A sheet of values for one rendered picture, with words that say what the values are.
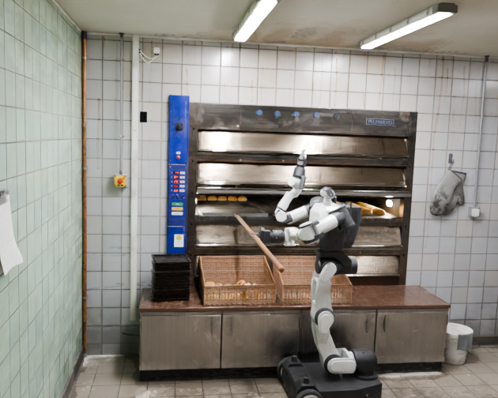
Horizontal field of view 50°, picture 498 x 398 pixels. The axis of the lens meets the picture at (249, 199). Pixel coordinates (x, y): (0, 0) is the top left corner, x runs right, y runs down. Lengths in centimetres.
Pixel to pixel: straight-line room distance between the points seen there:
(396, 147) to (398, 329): 152
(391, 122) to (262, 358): 223
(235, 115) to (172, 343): 186
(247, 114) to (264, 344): 183
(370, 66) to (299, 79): 61
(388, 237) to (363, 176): 59
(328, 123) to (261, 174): 71
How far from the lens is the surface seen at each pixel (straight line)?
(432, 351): 470
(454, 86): 504
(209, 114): 443
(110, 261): 455
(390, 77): 479
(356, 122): 469
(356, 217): 371
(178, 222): 443
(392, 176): 481
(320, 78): 459
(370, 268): 486
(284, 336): 424
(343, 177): 465
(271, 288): 416
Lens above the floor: 186
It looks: 7 degrees down
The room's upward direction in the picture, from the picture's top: 2 degrees clockwise
